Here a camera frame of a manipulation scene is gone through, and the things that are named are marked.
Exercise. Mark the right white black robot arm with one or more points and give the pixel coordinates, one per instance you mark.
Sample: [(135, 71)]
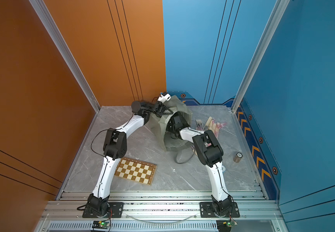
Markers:
[(210, 153)]

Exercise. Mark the right green circuit board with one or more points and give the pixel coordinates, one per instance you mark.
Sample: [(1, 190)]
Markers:
[(225, 225)]

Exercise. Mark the right aluminium frame post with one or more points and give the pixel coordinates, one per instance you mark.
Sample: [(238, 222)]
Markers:
[(269, 30)]

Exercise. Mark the olive green tote bag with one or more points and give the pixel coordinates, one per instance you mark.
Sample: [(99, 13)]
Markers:
[(167, 122)]

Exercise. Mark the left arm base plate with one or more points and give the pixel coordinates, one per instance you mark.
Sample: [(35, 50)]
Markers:
[(112, 209)]

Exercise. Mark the left green circuit board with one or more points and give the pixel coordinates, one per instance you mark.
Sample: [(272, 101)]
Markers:
[(101, 225)]

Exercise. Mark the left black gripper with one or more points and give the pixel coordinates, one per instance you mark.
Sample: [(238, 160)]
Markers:
[(157, 110)]

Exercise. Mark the wooden chessboard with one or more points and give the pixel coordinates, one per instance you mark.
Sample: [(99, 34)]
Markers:
[(135, 170)]

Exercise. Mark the aluminium frame post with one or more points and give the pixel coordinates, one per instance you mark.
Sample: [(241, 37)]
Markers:
[(269, 30), (48, 22)]

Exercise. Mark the pink patterned folding fan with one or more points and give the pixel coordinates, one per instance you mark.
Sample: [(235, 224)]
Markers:
[(216, 128)]

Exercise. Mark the left aluminium frame post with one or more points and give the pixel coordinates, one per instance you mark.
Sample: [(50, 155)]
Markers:
[(48, 22)]

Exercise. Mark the light wooden folding fan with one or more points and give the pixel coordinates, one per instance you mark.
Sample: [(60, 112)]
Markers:
[(208, 124)]

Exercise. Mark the green circuit board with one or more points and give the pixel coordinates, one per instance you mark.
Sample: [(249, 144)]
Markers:
[(225, 225), (101, 225)]

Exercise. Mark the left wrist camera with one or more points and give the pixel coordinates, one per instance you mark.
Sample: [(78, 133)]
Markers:
[(164, 97)]

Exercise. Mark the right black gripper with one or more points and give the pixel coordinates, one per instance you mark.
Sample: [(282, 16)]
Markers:
[(168, 123)]

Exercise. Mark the aluminium front rail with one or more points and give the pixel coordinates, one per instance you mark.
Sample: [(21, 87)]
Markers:
[(149, 206)]

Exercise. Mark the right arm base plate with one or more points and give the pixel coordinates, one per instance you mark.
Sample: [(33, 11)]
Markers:
[(208, 209)]

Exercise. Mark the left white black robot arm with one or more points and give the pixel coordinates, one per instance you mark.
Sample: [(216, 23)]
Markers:
[(115, 148)]

